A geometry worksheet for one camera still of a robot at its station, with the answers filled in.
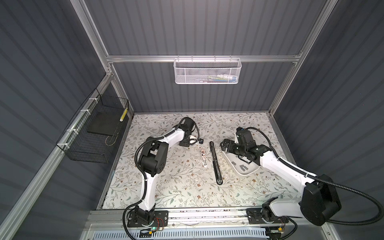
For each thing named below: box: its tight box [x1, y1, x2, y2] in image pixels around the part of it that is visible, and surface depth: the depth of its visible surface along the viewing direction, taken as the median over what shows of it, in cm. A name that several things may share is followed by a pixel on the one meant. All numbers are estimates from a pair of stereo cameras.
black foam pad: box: [87, 112, 124, 137], surface depth 78 cm
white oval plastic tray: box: [222, 150, 261, 176], surface depth 91 cm
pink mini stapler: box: [201, 149, 208, 167], surface depth 95 cm
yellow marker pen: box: [119, 107, 128, 122], surface depth 82 cm
